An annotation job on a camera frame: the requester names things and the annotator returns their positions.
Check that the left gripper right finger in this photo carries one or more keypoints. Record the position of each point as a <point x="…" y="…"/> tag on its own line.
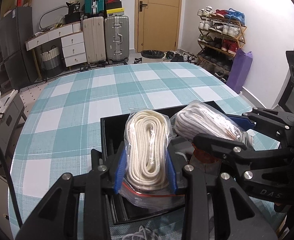
<point x="214" y="200"/>

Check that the plaid teal tablecloth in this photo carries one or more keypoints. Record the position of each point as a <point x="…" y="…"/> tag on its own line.
<point x="63" y="126"/>

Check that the dark grey refrigerator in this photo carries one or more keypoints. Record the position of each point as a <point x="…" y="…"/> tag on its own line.
<point x="15" y="29"/>

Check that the purple bag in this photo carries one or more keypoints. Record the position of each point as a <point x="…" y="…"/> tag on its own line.
<point x="242" y="65"/>

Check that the black cardboard box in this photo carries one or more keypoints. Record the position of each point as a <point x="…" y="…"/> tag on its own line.
<point x="147" y="135"/>

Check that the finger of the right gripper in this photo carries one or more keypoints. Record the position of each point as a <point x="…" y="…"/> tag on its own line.
<point x="229" y="150"/>
<point x="271" y="123"/>

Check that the white drawer desk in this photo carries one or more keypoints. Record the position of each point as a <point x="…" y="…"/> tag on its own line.
<point x="69" y="39"/>

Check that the wooden shoe rack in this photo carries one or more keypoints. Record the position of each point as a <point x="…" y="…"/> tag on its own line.
<point x="221" y="35"/>

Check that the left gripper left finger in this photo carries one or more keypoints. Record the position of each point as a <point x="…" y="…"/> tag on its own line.
<point x="56" y="215"/>

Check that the wooden door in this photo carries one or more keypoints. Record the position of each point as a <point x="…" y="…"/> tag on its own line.
<point x="157" y="24"/>

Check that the silver suitcase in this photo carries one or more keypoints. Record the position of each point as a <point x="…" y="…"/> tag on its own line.
<point x="117" y="38"/>

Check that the striped laundry basket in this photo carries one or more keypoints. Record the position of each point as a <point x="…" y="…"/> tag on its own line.
<point x="51" y="59"/>

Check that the black tote bag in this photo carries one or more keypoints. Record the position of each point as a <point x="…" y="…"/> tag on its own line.
<point x="73" y="12"/>

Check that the beige suitcase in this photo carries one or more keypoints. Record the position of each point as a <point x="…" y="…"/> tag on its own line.
<point x="94" y="39"/>

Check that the grey side cabinet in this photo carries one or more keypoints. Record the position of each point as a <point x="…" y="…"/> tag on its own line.
<point x="13" y="110"/>

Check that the stacked shoe boxes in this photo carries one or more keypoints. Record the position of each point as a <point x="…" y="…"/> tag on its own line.
<point x="113" y="6"/>

